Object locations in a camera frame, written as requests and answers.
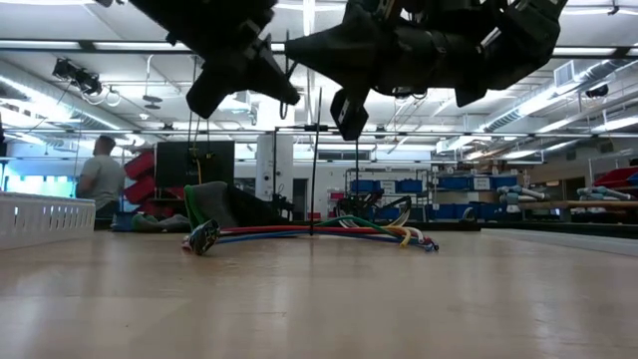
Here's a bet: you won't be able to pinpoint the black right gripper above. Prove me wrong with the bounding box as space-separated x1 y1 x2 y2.
285 0 569 142

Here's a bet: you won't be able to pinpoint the black clear safety glasses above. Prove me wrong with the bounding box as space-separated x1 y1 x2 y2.
336 192 415 224

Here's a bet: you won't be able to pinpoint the white square column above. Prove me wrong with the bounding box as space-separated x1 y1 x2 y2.
255 133 295 220

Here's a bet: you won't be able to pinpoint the red storage bins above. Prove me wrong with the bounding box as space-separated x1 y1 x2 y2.
123 151 157 215

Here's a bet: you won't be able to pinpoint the white air vent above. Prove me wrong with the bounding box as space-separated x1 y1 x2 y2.
552 59 578 90

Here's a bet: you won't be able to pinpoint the black tape roll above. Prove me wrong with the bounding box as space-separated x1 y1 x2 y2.
110 210 136 233

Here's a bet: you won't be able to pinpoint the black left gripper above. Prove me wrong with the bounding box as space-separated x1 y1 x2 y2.
129 0 302 120

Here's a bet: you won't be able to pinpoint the thin black metal frame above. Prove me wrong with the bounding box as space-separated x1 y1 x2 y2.
271 124 361 223

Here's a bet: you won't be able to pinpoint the long ceiling light bar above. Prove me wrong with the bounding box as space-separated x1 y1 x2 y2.
0 38 638 57

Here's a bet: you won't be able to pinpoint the black aluminium table frame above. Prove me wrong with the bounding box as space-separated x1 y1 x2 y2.
94 217 638 240

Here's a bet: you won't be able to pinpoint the person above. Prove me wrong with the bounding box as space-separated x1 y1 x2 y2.
75 134 127 220

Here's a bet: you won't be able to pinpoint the multicolour wire harness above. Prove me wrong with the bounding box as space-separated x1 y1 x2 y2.
181 213 441 256

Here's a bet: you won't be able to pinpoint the black grey work glove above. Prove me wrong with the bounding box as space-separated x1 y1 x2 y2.
182 180 283 230

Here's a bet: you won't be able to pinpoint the large black panel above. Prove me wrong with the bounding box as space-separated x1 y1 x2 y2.
154 140 236 189

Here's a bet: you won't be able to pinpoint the white slotted cable duct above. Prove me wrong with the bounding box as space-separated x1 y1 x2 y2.
0 191 98 251

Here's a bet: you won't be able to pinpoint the long wooden bench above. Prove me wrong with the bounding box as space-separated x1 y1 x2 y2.
517 198 638 211

